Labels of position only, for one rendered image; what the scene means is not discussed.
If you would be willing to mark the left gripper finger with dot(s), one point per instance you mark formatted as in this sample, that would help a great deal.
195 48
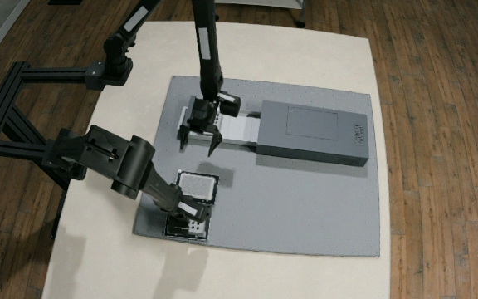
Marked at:
216 140
183 134

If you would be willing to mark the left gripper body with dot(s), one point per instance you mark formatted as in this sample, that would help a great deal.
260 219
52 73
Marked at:
204 127

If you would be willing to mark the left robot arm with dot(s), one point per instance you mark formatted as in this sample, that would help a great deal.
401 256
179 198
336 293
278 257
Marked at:
211 75

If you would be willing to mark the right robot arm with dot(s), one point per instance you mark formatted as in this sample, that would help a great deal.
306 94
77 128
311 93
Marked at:
128 167

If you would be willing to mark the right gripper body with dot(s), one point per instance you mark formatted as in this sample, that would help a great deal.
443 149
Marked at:
173 222

